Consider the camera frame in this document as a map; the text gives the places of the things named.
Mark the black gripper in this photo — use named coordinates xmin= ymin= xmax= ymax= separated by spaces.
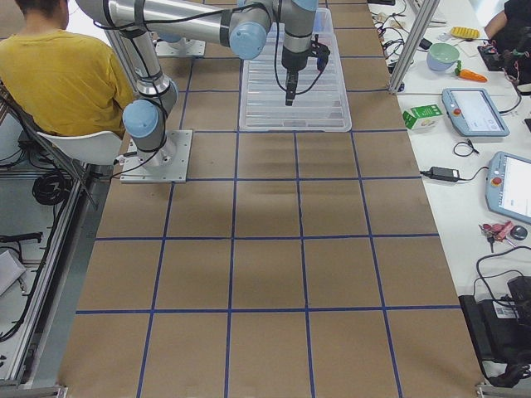
xmin=285 ymin=70 xmax=299 ymax=106

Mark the clear plastic box lid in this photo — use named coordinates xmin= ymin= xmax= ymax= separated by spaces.
xmin=238 ymin=35 xmax=353 ymax=133

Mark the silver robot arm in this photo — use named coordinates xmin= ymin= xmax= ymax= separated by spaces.
xmin=156 ymin=36 xmax=195 ymax=53
xmin=78 ymin=1 xmax=330 ymax=167

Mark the clear plastic storage box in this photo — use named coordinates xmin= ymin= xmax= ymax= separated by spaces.
xmin=239 ymin=8 xmax=352 ymax=132

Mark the green white carton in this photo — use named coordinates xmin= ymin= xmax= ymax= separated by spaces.
xmin=402 ymin=104 xmax=443 ymax=130

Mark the green and blue bowl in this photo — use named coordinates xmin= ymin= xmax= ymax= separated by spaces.
xmin=426 ymin=42 xmax=460 ymax=71

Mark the black power adapter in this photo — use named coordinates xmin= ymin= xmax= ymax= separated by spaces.
xmin=420 ymin=166 xmax=460 ymax=182

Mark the orange toy carrot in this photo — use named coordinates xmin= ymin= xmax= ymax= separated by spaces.
xmin=454 ymin=61 xmax=488 ymax=83

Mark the far teach pendant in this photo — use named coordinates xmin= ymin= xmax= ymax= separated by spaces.
xmin=441 ymin=88 xmax=509 ymax=138

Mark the teach pendant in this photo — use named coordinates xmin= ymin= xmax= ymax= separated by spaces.
xmin=485 ymin=152 xmax=530 ymax=224
xmin=441 ymin=88 xmax=509 ymax=138

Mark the yellow corrugated toy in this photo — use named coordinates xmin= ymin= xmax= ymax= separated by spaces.
xmin=450 ymin=27 xmax=480 ymax=40

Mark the white chair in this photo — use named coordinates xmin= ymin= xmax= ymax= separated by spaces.
xmin=0 ymin=74 xmax=125 ymax=208

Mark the person in yellow shirt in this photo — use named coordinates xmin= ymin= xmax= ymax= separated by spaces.
xmin=1 ymin=1 xmax=134 ymax=137

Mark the near teach pendant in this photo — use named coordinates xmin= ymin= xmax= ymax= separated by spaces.
xmin=485 ymin=152 xmax=530 ymax=224

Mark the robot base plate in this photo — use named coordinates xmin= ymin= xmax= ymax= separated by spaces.
xmin=154 ymin=38 xmax=206 ymax=58
xmin=119 ymin=129 xmax=193 ymax=183

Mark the aluminium frame post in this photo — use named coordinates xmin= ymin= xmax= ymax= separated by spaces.
xmin=388 ymin=0 xmax=440 ymax=95

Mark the red keychain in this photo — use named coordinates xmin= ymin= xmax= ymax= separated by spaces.
xmin=479 ymin=221 xmax=514 ymax=253

